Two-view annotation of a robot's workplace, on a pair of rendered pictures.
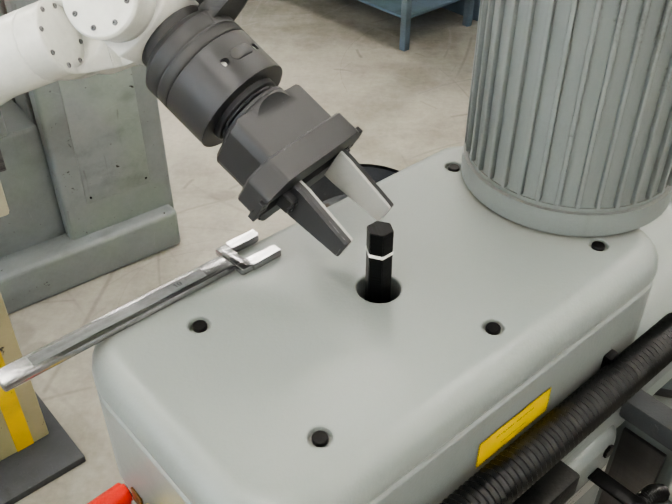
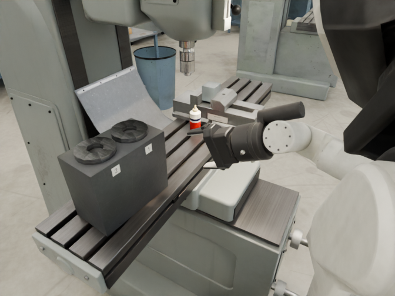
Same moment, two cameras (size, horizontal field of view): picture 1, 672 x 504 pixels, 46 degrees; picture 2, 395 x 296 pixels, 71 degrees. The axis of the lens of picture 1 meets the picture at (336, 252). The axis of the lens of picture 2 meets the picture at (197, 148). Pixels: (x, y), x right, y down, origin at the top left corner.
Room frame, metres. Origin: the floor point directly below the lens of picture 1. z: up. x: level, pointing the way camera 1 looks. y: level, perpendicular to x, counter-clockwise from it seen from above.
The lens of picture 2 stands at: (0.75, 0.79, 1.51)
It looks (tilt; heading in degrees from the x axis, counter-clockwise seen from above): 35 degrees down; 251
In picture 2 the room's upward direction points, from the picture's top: straight up
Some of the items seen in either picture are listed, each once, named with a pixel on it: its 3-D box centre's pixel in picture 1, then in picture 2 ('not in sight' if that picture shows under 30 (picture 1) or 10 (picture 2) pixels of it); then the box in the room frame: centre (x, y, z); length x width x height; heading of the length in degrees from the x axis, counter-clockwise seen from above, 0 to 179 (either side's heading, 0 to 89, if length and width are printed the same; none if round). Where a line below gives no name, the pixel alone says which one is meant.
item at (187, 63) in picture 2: not in sight; (187, 62); (0.50, -0.03, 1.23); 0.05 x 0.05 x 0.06
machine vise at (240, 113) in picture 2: not in sight; (217, 106); (0.35, -0.13, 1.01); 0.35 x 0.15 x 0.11; 133
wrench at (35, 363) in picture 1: (146, 305); not in sight; (0.47, 0.15, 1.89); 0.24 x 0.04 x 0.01; 132
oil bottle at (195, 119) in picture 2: not in sight; (195, 118); (0.46, -0.06, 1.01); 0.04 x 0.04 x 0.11
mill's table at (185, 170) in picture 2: not in sight; (196, 138); (0.45, -0.07, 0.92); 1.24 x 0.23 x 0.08; 41
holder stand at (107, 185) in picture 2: not in sight; (120, 171); (0.76, 0.22, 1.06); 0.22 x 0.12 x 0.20; 35
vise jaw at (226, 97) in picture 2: not in sight; (224, 99); (0.33, -0.11, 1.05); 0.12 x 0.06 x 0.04; 43
